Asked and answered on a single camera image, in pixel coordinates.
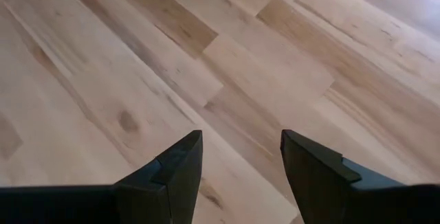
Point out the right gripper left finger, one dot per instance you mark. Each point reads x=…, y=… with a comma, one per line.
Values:
x=165, y=196

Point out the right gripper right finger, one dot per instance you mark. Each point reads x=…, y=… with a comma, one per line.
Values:
x=326, y=196

